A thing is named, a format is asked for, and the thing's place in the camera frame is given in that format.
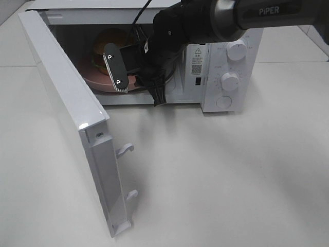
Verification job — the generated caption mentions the pink plate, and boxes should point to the pink plate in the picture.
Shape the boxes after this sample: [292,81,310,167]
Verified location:
[78,54,144,93]

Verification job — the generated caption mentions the white microwave oven body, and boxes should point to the white microwave oven body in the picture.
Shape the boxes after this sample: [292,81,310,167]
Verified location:
[25,1,263,112]

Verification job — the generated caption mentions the white microwave door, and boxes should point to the white microwave door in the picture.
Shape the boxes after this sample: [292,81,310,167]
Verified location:
[19,11,138,237]

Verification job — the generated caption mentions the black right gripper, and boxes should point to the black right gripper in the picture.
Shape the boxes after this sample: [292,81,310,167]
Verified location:
[104,2,191,107]

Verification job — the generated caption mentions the round white door button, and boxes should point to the round white door button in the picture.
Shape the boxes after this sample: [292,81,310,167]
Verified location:
[216,96,232,109]

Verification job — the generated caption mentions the white warning label sticker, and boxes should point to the white warning label sticker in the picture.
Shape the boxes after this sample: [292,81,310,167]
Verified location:
[191,45,205,76]

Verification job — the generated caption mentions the burger with lettuce and cheese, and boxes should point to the burger with lettuce and cheese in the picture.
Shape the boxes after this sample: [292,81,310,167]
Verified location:
[91,28,136,77]

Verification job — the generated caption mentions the lower white timer knob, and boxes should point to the lower white timer knob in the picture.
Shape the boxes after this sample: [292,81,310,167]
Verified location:
[221,73,240,92]

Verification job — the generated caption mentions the black right camera cable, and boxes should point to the black right camera cable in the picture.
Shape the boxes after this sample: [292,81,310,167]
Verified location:
[132,0,152,34]

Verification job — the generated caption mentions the upper white power knob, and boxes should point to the upper white power knob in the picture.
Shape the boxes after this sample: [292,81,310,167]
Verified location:
[226,39,247,61]

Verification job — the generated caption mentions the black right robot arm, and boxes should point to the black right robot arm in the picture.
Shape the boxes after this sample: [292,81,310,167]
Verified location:
[103,1,328,105]

